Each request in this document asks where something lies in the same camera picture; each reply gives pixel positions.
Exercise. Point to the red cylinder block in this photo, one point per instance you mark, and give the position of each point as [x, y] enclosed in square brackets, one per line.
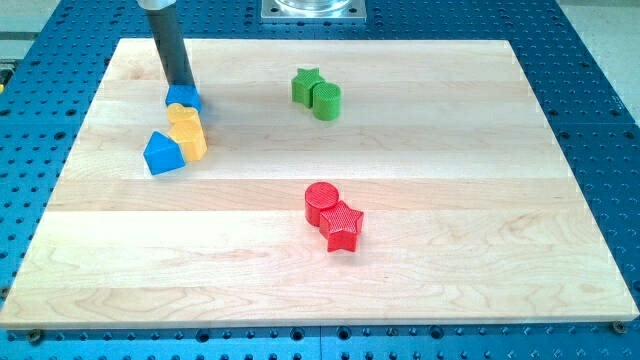
[319, 196]

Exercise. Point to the green star block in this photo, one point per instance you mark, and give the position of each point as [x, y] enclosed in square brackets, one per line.
[302, 85]

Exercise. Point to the yellow hexagon block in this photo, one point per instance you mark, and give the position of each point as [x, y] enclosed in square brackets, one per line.
[190, 138]

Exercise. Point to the green cylinder block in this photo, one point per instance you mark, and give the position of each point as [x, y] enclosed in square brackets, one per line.
[326, 99]

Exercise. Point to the blue triangle block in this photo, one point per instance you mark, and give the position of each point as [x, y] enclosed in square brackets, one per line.
[162, 154]

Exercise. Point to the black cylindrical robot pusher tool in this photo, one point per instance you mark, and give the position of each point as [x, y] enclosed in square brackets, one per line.
[169, 41]

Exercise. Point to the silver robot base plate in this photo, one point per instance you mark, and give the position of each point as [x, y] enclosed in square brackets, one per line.
[300, 10]

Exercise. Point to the yellow heart block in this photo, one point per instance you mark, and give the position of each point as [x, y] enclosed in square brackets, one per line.
[177, 113]

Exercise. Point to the light wooden board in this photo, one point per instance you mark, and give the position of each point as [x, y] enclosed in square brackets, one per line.
[471, 211]

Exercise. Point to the blue cube block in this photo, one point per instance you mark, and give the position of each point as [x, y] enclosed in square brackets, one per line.
[185, 95]

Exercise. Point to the red star block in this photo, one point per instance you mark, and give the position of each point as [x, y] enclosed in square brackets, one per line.
[341, 226]

